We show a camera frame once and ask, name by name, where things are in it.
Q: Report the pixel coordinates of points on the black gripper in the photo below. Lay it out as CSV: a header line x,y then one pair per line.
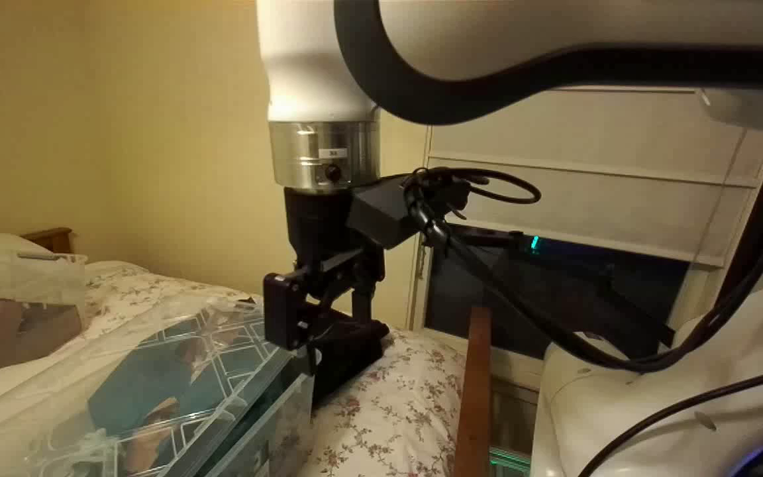
x,y
330,257

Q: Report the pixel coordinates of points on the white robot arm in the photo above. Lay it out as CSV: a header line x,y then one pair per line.
x,y
338,64

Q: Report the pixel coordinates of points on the clear plastic container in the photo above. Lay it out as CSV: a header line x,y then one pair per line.
x,y
32,409

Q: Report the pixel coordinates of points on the floral bed sheet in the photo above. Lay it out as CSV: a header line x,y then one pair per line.
x,y
396,421

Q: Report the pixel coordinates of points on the teal folded fabric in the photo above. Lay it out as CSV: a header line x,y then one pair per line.
x,y
203,400

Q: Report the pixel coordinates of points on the wooden bed footboard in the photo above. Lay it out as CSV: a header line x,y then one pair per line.
x,y
473,441

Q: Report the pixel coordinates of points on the wooden headboard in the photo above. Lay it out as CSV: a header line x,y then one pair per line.
x,y
57,241

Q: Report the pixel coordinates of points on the white window blind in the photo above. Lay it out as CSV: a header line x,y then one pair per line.
x,y
634,170

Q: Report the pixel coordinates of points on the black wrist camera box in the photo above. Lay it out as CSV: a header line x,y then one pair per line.
x,y
379,213

